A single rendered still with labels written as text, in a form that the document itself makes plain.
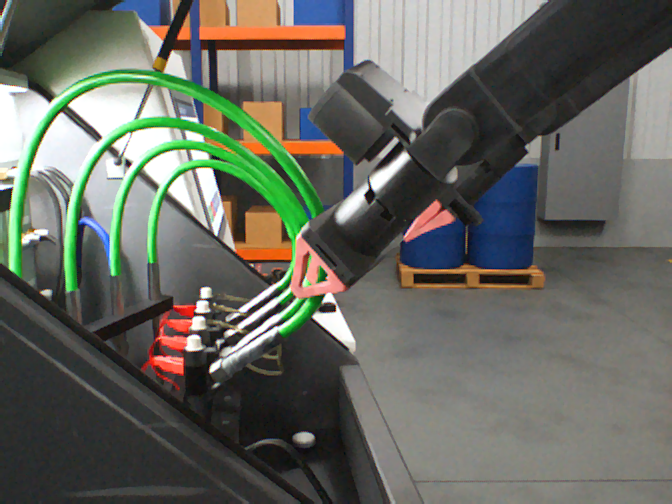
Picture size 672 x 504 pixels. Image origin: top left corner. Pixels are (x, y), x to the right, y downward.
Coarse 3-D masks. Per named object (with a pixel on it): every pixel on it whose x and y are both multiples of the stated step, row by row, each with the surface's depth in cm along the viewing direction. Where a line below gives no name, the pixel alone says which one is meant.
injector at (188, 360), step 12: (204, 348) 78; (192, 360) 77; (204, 360) 78; (192, 372) 78; (204, 372) 78; (192, 384) 78; (204, 384) 79; (216, 384) 79; (192, 396) 79; (204, 396) 79; (204, 408) 80
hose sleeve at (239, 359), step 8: (264, 336) 66; (272, 336) 66; (280, 336) 65; (248, 344) 67; (256, 344) 66; (264, 344) 66; (272, 344) 66; (240, 352) 67; (248, 352) 67; (256, 352) 66; (264, 352) 67; (224, 360) 68; (232, 360) 68; (240, 360) 67; (248, 360) 67; (224, 368) 68; (232, 368) 68; (240, 368) 68
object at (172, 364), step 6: (156, 360) 82; (162, 360) 81; (168, 360) 80; (174, 360) 80; (180, 360) 80; (162, 366) 81; (168, 366) 80; (174, 366) 80; (180, 366) 79; (174, 372) 80; (180, 372) 79
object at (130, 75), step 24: (120, 72) 64; (144, 72) 64; (72, 96) 67; (192, 96) 63; (216, 96) 62; (48, 120) 68; (240, 120) 62; (264, 144) 62; (24, 168) 70; (288, 168) 62; (24, 192) 71; (312, 192) 62; (312, 216) 62; (312, 312) 64; (288, 336) 66
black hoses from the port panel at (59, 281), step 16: (32, 176) 90; (48, 176) 95; (64, 176) 100; (48, 192) 92; (64, 192) 96; (80, 208) 101; (48, 240) 97; (64, 272) 96; (80, 272) 98; (64, 288) 100
